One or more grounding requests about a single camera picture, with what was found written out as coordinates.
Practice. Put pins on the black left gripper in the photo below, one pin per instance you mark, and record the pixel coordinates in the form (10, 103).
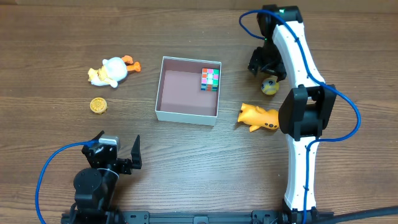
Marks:
(117, 161)

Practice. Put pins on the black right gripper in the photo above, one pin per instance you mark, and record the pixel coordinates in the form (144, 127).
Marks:
(267, 66)

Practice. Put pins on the yellow grey face ball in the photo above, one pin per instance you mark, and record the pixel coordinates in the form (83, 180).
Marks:
(270, 86)

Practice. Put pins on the orange plush dog toy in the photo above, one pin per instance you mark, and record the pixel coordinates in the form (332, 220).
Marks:
(258, 117)

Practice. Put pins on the multicoloured puzzle cube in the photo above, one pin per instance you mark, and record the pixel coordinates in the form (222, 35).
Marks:
(210, 79)

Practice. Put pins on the white cardboard box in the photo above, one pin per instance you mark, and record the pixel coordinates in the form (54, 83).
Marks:
(179, 95)

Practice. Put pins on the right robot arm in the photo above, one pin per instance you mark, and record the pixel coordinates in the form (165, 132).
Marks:
(306, 110)

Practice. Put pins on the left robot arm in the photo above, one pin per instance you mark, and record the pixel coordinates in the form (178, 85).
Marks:
(95, 186)

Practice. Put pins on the white plush duck toy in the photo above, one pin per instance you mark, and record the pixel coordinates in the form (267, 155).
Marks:
(113, 70)

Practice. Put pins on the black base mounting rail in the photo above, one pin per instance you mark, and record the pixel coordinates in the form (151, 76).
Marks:
(256, 216)

